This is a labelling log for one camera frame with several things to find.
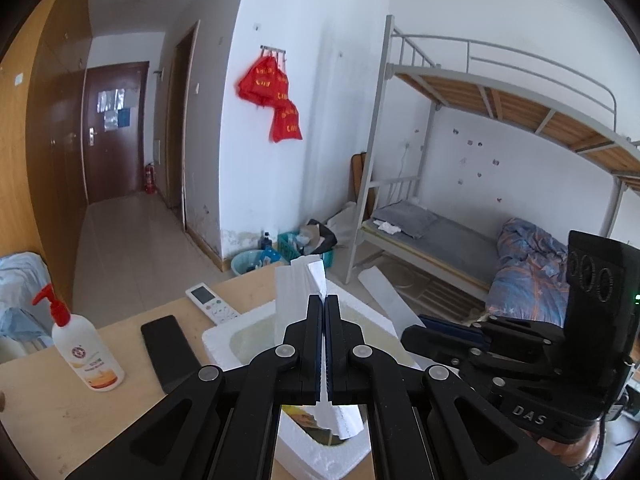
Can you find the white crumpled cloth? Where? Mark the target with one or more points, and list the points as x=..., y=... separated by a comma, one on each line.
x=389, y=227

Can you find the dark brown door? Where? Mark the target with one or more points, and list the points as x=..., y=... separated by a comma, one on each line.
x=115, y=170

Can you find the metal bunk bed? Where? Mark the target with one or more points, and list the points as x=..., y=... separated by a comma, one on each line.
x=525, y=110

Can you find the grey mattress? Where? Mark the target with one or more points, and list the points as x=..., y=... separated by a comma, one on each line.
x=455, y=250

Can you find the metal wall hook rack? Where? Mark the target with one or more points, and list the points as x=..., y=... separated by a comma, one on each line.
x=272, y=51

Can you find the white plastic bag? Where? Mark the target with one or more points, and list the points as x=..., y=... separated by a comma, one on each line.
x=345, y=222

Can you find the white foam box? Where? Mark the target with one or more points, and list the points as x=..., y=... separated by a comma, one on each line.
x=220, y=337

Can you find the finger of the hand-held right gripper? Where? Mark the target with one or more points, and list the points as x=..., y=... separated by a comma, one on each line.
x=445, y=321
x=435, y=342

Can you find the black smartphone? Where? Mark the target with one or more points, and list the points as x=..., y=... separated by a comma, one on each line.
x=170, y=352

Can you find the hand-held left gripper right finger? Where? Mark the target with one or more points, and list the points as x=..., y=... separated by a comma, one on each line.
x=334, y=360

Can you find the green plastic basket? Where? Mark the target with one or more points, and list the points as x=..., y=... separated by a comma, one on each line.
x=285, y=247

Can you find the blue door notice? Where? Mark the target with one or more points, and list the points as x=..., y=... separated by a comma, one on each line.
x=119, y=119

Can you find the red fire extinguisher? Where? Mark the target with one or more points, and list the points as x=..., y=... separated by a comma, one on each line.
x=150, y=180

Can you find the dark bottle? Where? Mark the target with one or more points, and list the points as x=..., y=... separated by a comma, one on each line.
x=266, y=242

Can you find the white tissue paper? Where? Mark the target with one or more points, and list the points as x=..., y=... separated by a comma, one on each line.
x=295, y=290

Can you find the brown side door frame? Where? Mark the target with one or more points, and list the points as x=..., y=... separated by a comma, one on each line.
x=177, y=135

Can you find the white flat panel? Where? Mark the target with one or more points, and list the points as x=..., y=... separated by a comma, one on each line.
x=390, y=295

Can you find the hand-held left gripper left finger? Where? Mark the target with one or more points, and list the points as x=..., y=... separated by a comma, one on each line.
x=316, y=360

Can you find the silver door notice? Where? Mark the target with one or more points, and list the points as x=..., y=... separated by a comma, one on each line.
x=110, y=100

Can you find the white remote control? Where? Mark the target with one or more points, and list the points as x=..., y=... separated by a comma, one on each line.
x=210, y=302

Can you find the pale blue cloth pile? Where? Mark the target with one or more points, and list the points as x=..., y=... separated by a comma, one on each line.
x=20, y=280

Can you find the wooden wardrobe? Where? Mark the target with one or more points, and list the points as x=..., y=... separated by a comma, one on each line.
x=45, y=135

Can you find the black bag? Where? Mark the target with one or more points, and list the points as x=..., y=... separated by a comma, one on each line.
x=325, y=235

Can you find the blue patterned quilt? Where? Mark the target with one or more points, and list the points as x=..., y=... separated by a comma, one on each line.
x=530, y=270

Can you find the grey pillow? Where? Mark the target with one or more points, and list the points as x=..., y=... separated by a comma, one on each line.
x=407, y=220

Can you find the wooden board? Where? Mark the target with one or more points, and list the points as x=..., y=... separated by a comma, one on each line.
x=357, y=185

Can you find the blue plastic basin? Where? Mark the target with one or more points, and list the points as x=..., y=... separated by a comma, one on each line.
x=245, y=262

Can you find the white lotion pump bottle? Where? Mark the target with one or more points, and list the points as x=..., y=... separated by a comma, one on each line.
x=85, y=355

